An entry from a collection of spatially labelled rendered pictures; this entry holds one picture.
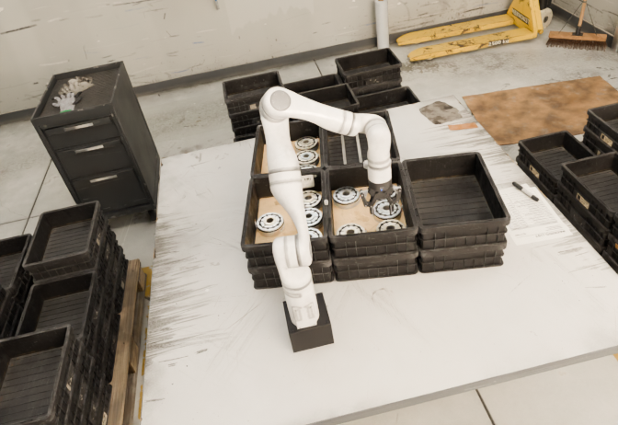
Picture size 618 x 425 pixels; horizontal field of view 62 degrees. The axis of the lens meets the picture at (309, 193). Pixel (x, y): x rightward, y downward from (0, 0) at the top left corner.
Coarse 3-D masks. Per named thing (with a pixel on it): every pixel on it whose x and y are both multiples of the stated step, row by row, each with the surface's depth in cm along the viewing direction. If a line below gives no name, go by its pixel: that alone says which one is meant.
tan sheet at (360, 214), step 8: (360, 200) 198; (368, 200) 198; (336, 208) 197; (352, 208) 195; (360, 208) 195; (368, 208) 194; (336, 216) 193; (344, 216) 192; (352, 216) 192; (360, 216) 191; (368, 216) 190; (336, 224) 189; (360, 224) 187; (368, 224) 187; (376, 224) 186; (336, 232) 186
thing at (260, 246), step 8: (264, 176) 202; (248, 184) 199; (248, 192) 195; (248, 200) 192; (248, 208) 188; (312, 240) 170; (320, 240) 170; (248, 248) 172; (256, 248) 172; (264, 248) 172
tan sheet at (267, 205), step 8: (320, 192) 205; (264, 200) 207; (272, 200) 206; (264, 208) 202; (272, 208) 202; (280, 208) 201; (320, 208) 198; (288, 216) 197; (288, 224) 193; (288, 232) 190; (296, 232) 189; (256, 240) 188; (264, 240) 188; (272, 240) 187
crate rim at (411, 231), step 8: (328, 168) 200; (336, 168) 200; (344, 168) 199; (352, 168) 199; (400, 168) 194; (328, 176) 197; (328, 184) 192; (328, 192) 189; (408, 192) 182; (328, 200) 187; (408, 200) 179; (328, 208) 182; (328, 216) 178; (328, 224) 175; (416, 224) 169; (328, 232) 172; (368, 232) 169; (376, 232) 169; (384, 232) 168; (392, 232) 168; (400, 232) 168; (408, 232) 168; (416, 232) 168; (336, 240) 170; (344, 240) 170; (352, 240) 170; (360, 240) 170
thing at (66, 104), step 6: (60, 96) 301; (66, 96) 299; (72, 96) 298; (78, 96) 300; (54, 102) 294; (60, 102) 293; (66, 102) 292; (72, 102) 292; (60, 108) 289; (66, 108) 287; (72, 108) 289
